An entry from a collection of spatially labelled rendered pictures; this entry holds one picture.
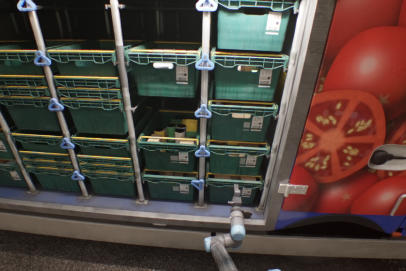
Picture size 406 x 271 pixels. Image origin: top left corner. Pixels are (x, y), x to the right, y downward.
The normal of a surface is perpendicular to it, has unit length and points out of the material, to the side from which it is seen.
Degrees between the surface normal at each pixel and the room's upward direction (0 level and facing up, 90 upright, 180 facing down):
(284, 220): 90
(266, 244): 90
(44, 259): 0
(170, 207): 0
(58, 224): 90
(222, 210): 0
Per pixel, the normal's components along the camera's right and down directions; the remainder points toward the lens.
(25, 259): 0.03, -0.88
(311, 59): -0.06, 0.48
